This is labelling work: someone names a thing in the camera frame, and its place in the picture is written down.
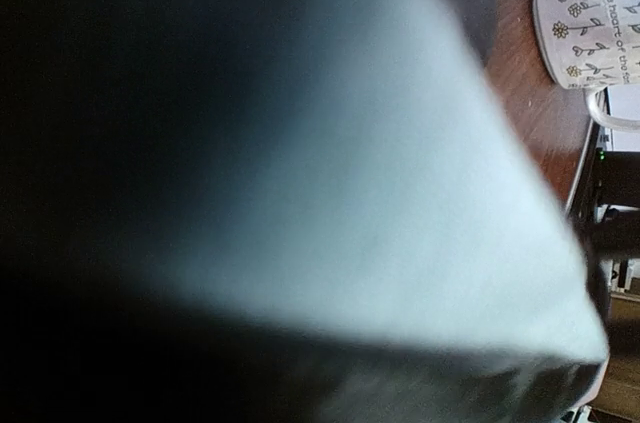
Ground light blue cloth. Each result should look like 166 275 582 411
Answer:
121 0 608 422

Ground white patterned mug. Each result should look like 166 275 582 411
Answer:
532 0 639 132

